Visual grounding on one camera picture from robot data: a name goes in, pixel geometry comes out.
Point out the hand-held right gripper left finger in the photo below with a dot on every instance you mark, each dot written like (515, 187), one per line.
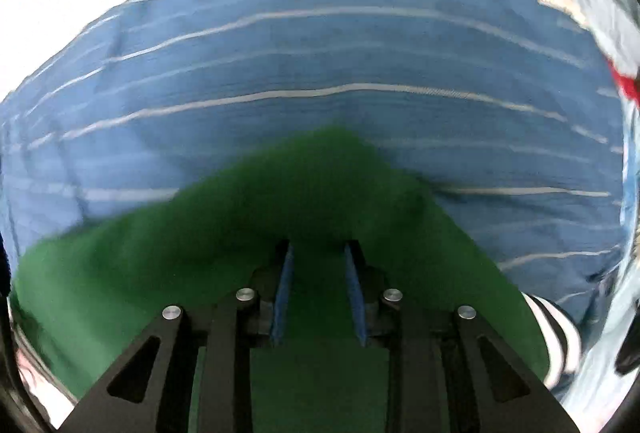
(282, 303)

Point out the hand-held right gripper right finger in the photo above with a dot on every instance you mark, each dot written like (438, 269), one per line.
(357, 303)

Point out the green and cream varsity jacket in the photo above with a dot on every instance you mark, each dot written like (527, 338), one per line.
(325, 173)

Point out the blue striped bedsheet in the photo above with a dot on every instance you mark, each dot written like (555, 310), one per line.
(300, 38)

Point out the red cloth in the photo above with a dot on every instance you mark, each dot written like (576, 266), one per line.
(627, 85)

